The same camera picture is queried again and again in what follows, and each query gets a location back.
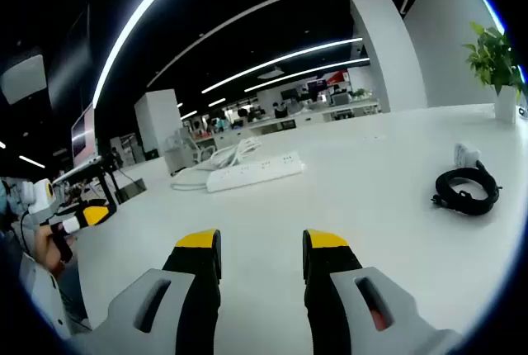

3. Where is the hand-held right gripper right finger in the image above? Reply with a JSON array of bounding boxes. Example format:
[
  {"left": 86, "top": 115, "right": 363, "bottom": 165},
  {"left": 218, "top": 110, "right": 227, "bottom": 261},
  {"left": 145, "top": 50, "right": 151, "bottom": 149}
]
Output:
[{"left": 302, "top": 229, "right": 462, "bottom": 355}]

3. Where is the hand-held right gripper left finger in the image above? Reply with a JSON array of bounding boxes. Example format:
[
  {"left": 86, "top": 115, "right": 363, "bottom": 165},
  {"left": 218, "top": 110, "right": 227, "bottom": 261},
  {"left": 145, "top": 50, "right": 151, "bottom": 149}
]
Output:
[{"left": 92, "top": 229, "right": 224, "bottom": 355}]

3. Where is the white power strip cable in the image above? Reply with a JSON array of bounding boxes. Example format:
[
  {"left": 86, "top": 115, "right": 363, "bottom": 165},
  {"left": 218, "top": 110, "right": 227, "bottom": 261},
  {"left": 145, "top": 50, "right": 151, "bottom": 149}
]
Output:
[{"left": 171, "top": 136, "right": 263, "bottom": 192}]

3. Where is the white power strip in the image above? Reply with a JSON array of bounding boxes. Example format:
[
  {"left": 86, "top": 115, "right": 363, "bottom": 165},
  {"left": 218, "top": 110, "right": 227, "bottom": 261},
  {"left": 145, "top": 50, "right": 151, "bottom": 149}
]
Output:
[{"left": 205, "top": 151, "right": 307, "bottom": 194}]

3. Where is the black charger cable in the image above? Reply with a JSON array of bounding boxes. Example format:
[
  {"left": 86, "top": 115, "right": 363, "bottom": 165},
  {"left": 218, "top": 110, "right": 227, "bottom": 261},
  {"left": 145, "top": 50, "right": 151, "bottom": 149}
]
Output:
[{"left": 430, "top": 159, "right": 503, "bottom": 217}]

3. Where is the white charger adapter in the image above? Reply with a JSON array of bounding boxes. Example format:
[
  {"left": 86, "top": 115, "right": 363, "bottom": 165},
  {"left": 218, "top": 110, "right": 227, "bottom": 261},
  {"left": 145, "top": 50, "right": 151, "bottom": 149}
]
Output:
[{"left": 453, "top": 142, "right": 482, "bottom": 167}]

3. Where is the white desk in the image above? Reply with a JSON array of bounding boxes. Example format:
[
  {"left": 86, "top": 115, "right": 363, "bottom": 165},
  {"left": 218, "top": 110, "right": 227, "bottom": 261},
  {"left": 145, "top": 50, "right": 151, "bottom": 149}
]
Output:
[{"left": 73, "top": 102, "right": 521, "bottom": 355}]

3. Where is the curved ceiling light strip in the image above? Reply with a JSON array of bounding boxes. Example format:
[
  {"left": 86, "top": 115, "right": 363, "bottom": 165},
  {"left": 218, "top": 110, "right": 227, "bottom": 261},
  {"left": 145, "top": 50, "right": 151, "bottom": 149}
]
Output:
[{"left": 92, "top": 0, "right": 200, "bottom": 109}]

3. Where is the person's left hand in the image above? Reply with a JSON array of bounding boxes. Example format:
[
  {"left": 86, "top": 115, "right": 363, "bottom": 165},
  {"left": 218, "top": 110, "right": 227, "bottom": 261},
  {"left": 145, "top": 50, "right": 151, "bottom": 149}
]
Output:
[{"left": 35, "top": 222, "right": 78, "bottom": 272}]

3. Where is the black monitor stand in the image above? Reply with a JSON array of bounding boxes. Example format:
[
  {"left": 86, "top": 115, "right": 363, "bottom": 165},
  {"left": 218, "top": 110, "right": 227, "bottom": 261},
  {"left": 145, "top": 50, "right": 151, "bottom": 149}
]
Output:
[{"left": 51, "top": 155, "right": 148, "bottom": 208}]

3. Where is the computer monitor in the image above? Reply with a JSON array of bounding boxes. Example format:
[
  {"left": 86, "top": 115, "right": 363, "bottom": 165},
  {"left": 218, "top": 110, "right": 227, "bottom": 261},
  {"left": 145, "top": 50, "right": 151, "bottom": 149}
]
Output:
[{"left": 70, "top": 102, "right": 97, "bottom": 166}]

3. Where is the white worn device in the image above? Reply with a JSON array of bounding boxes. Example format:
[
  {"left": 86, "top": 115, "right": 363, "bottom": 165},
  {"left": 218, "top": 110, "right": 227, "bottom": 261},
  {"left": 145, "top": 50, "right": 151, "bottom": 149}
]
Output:
[{"left": 18, "top": 252, "right": 92, "bottom": 340}]

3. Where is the white office chair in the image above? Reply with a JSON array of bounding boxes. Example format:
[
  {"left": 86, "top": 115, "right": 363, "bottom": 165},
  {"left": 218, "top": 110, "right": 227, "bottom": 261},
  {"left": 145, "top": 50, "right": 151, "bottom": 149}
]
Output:
[{"left": 164, "top": 132, "right": 216, "bottom": 175}]

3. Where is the row of white office workstations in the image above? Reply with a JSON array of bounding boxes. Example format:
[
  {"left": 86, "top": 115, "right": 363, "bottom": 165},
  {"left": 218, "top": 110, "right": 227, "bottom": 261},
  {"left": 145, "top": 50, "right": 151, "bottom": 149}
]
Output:
[{"left": 181, "top": 97, "right": 380, "bottom": 138}]

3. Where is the green potted plant white pot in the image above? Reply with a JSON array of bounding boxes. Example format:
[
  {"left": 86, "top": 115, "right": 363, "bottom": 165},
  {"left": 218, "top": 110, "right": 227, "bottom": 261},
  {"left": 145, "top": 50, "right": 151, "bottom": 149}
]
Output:
[{"left": 461, "top": 21, "right": 528, "bottom": 125}]

